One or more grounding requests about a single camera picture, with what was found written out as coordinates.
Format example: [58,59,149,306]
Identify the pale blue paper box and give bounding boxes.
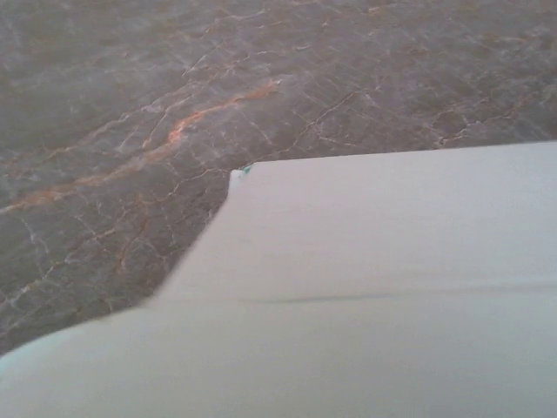
[0,141,557,418]

